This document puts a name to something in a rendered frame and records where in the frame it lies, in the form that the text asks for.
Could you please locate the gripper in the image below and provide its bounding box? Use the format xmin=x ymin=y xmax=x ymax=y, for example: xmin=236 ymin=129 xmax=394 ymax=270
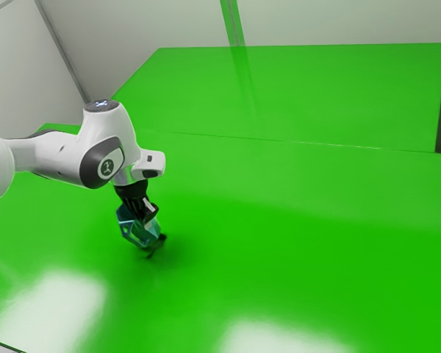
xmin=112 ymin=179 xmax=160 ymax=226

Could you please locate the teal faceted mug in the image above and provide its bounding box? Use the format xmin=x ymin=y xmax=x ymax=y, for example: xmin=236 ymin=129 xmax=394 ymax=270
xmin=115 ymin=205 xmax=162 ymax=250

